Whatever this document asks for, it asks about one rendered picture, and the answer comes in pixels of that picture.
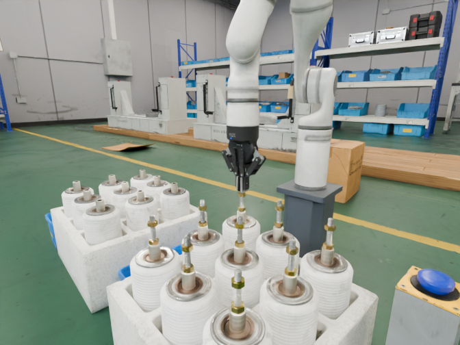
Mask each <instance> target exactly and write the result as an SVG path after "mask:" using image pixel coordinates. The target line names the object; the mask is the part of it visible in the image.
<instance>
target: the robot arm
mask: <svg viewBox="0 0 460 345"><path fill-rule="evenodd" d="M276 1H277V0H241V2H240V4H239V6H238V8H237V10H236V12H235V15H234V17H233V19H232V22H231V24H230V26H229V30H228V33H227V38H226V47H227V51H228V52H229V57H230V77H229V80H228V86H227V90H228V91H227V98H228V103H227V139H228V140H229V143H228V148H227V149H226V150H222V152H221V153H222V156H223V157H224V159H225V162H226V164H227V166H228V168H229V171H230V172H234V175H235V187H236V190H237V191H240V192H247V191H248V189H249V177H250V176H251V175H255V174H256V173H257V171H258V170H259V169H260V168H261V166H262V164H263V163H264V162H265V161H266V156H265V155H263V156H261V155H260V153H259V152H258V146H257V140H258V138H259V124H260V123H261V124H276V123H277V117H276V116H275V115H271V114H259V80H258V73H259V57H260V42H261V38H262V35H263V32H264V29H265V26H266V23H267V20H268V17H269V16H270V15H271V13H272V11H273V9H274V6H275V3H276ZM290 2H291V12H292V25H293V34H294V92H295V97H296V100H297V101H298V102H299V103H321V104H322V105H321V108H320V109H319V110H318V111H317V112H315V113H313V114H310V115H308V116H304V117H301V118H300V119H299V120H298V133H297V145H296V165H295V176H294V186H295V187H296V188H298V189H301V190H307V191H321V190H325V189H326V187H327V173H328V166H329V152H330V144H331V129H332V122H333V108H334V103H335V95H336V90H337V79H338V77H337V71H336V70H335V69H334V68H308V60H309V56H310V53H311V51H312V49H313V47H314V45H315V43H316V41H317V39H318V38H319V36H320V35H321V33H322V31H323V29H324V28H325V26H326V24H327V23H328V21H329V19H330V17H331V13H332V11H333V0H290ZM231 163H232V164H231ZM232 165H233V166H232ZM245 169H246V172H245Z"/></svg>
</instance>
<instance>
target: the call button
mask: <svg viewBox="0 0 460 345"><path fill-rule="evenodd" d="M417 279H418V281H419V282H420V285H421V286H422V287H423V288H424V289H425V290H428V291H430V292H432V293H434V294H440V295H446V294H448V293H449V292H452V291H454V289H455V282H454V280H453V279H451V278H450V277H449V276H448V275H447V274H444V273H442V272H440V271H437V270H432V269H422V270H419V271H418V275H417Z"/></svg>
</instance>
